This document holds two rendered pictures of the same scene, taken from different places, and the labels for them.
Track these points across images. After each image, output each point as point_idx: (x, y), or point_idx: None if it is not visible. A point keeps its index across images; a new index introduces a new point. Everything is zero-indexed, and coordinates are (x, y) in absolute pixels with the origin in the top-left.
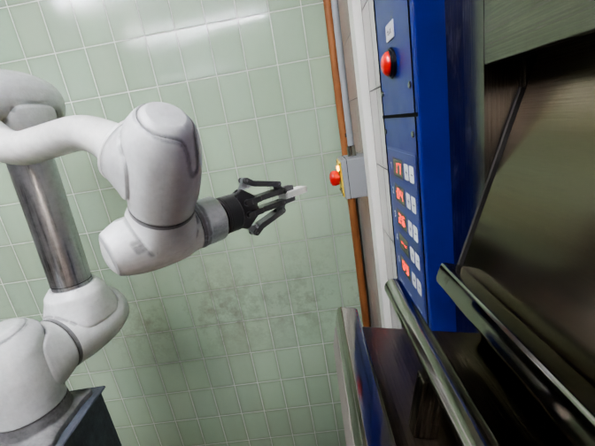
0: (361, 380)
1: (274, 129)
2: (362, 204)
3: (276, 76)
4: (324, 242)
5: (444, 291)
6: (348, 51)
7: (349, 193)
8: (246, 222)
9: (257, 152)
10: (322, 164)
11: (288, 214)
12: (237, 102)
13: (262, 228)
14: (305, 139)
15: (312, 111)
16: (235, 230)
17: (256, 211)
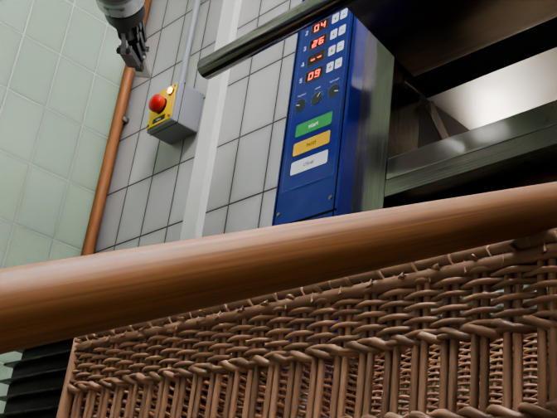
0: None
1: (39, 61)
2: (135, 188)
3: (67, 13)
4: (37, 242)
5: (360, 56)
6: (181, 25)
7: (177, 115)
8: (130, 31)
9: (4, 70)
10: (78, 138)
11: (6, 172)
12: (10, 3)
13: (132, 54)
14: (70, 96)
15: (91, 74)
16: (131, 21)
17: (138, 32)
